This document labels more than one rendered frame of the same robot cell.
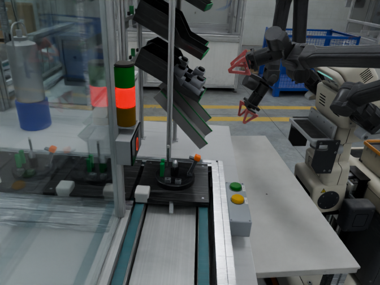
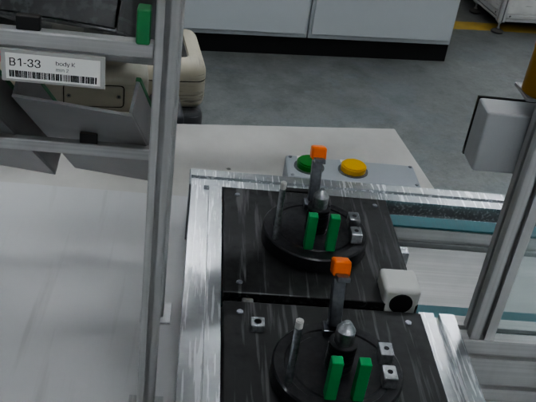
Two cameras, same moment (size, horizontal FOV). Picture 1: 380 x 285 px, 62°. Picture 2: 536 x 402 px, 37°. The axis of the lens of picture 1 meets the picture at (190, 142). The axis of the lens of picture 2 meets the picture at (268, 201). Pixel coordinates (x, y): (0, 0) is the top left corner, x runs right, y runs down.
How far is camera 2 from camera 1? 1.44 m
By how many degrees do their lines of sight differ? 82
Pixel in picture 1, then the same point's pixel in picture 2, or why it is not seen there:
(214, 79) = not seen: outside the picture
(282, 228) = not seen: hidden behind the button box
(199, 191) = (350, 208)
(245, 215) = (396, 169)
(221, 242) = (482, 202)
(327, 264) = (402, 151)
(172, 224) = (428, 277)
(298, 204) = (258, 141)
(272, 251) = not seen: hidden behind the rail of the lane
